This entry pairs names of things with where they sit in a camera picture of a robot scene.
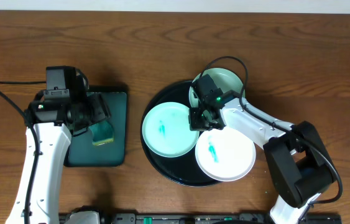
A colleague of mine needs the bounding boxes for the green yellow sponge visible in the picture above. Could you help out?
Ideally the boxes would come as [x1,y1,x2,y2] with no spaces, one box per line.
[89,121,114,146]

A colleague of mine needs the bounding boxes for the light green plate top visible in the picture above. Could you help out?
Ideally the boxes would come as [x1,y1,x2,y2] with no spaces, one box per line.
[188,68,243,108]

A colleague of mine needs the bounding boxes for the light green plate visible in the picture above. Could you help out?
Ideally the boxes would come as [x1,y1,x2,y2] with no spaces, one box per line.
[142,102,200,158]
[188,68,243,108]

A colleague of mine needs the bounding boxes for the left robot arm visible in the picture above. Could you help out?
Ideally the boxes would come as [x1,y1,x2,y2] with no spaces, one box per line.
[6,93,109,224]

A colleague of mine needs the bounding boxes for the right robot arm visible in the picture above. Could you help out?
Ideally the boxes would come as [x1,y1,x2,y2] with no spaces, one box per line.
[190,87,343,223]

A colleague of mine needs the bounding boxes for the black rectangular water tray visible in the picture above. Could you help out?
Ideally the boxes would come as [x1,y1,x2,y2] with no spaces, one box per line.
[64,85,128,167]

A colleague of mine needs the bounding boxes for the round black tray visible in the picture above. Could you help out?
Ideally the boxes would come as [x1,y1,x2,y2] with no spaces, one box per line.
[140,81,220,187]

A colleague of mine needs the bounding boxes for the white plate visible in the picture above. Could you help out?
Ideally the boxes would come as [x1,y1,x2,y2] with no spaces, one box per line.
[195,127,256,182]

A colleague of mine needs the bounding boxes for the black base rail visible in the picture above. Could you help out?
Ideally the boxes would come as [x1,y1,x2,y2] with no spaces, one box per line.
[101,213,343,224]

